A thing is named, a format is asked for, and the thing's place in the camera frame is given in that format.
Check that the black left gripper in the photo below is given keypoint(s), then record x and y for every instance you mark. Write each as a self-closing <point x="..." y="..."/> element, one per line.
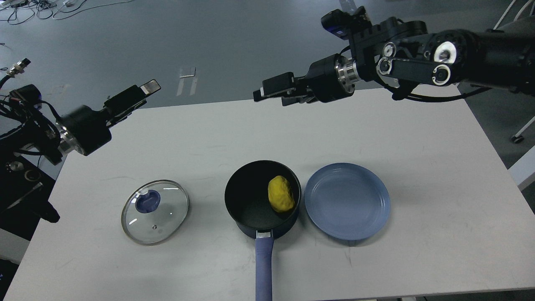
<point x="84" y="130"/>

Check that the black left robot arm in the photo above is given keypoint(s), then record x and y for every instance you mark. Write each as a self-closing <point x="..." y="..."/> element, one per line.
<point x="44" y="133"/>

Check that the yellow potato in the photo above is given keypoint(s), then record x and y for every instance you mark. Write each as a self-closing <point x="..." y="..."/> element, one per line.
<point x="280" y="195"/>

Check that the blue round plate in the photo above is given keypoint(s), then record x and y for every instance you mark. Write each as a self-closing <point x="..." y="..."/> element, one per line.
<point x="347" y="201"/>

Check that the dark blue saucepan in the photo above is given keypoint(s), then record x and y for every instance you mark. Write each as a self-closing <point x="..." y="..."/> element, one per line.
<point x="247" y="202"/>

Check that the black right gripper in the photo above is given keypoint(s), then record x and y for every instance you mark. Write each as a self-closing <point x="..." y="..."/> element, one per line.
<point x="329" y="79"/>

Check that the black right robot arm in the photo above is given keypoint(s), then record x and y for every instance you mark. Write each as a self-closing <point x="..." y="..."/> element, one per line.
<point x="411" y="63"/>

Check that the glass pot lid blue knob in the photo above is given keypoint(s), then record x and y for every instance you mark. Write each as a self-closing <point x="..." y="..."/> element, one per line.
<point x="154" y="212"/>

